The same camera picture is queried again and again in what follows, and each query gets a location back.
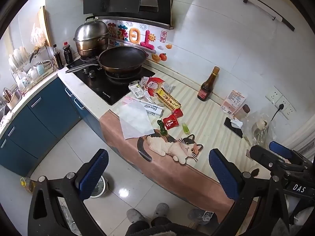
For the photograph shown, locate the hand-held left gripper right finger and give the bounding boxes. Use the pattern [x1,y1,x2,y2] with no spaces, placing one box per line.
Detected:
[209,148,283,236]

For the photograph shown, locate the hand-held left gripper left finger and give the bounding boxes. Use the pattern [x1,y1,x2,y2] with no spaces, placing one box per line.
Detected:
[28,149,110,236]

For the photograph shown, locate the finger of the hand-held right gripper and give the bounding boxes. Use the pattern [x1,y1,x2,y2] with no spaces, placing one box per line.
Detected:
[269,141,308,168]
[249,145,288,177]

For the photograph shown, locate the white trash bin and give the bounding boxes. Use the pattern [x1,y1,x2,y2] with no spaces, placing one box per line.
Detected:
[90,172,110,198]

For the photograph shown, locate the clear bag with garlic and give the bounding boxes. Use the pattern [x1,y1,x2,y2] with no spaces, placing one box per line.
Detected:
[242,112,276,146]

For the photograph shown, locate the cat printed mat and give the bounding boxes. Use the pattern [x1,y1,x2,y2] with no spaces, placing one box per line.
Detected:
[100,69,251,217]

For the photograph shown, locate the black phone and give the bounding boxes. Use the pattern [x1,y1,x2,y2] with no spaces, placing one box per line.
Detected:
[223,117,244,138]

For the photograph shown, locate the small jar brown lid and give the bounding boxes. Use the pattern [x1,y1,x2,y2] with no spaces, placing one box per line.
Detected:
[234,104,250,120]

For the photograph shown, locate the grey slipper with cartoon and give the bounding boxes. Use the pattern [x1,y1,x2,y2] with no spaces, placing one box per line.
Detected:
[188,208,218,225]

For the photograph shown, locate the pink seasoning packet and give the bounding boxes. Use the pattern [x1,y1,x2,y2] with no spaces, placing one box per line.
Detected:
[221,90,247,115]

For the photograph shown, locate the translucent white bag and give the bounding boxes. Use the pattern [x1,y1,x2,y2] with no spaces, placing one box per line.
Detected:
[118,102,154,140]

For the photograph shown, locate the yellow oil bottle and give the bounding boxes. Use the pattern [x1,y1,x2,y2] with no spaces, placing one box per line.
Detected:
[20,177,37,193]

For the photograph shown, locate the green toy figure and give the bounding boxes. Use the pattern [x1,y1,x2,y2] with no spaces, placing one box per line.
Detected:
[157,119,168,137]

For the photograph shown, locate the blue kitchen cabinet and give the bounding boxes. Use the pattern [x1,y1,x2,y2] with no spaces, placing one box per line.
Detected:
[0,77,104,175]

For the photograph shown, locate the pink flat box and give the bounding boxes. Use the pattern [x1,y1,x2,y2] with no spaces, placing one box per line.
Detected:
[122,96,146,107]

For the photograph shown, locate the brown vinegar bottle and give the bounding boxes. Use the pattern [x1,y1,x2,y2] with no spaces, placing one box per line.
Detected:
[197,66,220,102]

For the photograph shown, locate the person's dark trouser legs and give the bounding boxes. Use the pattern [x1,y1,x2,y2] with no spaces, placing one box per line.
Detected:
[125,222,195,236]

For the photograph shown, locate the white toothpaste box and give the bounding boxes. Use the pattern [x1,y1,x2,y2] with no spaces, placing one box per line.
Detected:
[138,101,164,118]

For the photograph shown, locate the black gas stove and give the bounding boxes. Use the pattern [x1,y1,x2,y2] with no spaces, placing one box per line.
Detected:
[65,56,156,106]

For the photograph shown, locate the yellow long packet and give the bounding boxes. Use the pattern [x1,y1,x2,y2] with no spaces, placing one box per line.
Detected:
[156,88,182,110]

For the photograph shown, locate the red white snack packet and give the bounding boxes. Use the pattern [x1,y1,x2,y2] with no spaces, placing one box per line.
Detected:
[145,77,165,96]

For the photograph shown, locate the chopstick holder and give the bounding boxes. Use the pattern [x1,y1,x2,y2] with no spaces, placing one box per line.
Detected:
[2,88,20,110]

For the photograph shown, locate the metal dish rack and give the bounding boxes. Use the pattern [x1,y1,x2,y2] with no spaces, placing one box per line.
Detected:
[8,45,58,96]

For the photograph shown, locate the dark frying pan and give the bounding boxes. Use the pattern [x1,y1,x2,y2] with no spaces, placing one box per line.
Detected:
[65,45,149,74]

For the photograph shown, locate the dark sauce bottle black cap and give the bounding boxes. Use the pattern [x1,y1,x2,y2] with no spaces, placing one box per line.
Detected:
[53,44,64,70]

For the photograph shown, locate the dark sauce bottle red cap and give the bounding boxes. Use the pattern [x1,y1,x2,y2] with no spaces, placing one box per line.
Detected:
[63,42,73,65]

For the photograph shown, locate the steel steamer pot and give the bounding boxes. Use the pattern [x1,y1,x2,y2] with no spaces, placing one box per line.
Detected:
[73,17,109,57]

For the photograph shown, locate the hanging clear plastic bag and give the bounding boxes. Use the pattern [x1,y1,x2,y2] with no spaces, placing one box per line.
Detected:
[31,23,47,47]

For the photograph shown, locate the wooden cutting board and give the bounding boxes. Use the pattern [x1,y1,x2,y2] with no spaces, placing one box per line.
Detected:
[37,6,54,47]

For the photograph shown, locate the white wall socket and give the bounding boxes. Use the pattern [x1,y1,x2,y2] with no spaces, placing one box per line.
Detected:
[278,98,296,120]
[266,86,283,102]

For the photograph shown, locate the black plug with cable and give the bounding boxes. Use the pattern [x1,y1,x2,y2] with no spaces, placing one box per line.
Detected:
[270,104,285,121]

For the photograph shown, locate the orange fruit wall sticker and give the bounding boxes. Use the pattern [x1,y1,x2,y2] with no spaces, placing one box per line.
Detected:
[151,52,169,62]

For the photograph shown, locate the colourful letter wall sticker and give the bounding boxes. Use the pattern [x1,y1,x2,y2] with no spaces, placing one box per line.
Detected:
[107,22,157,52]

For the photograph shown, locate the white wall rail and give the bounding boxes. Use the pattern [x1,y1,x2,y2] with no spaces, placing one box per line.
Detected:
[235,0,295,31]

